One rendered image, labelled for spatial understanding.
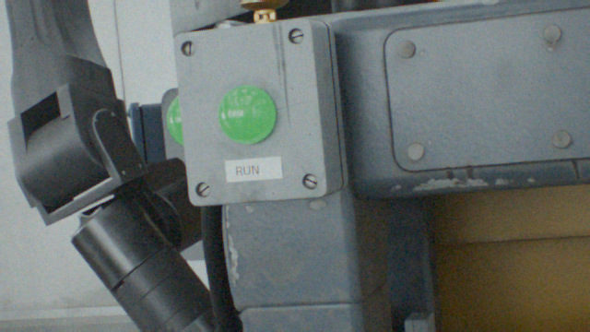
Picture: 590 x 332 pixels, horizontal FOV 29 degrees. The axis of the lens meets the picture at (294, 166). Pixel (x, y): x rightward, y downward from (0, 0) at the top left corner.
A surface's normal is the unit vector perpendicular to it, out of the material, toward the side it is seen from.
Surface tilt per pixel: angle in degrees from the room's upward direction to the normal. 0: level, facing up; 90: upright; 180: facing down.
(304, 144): 90
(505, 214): 90
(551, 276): 90
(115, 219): 71
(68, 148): 97
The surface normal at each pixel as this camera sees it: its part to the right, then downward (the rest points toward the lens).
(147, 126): 0.16, 0.04
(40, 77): -0.58, -0.18
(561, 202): -0.29, 0.07
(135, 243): 0.23, -0.30
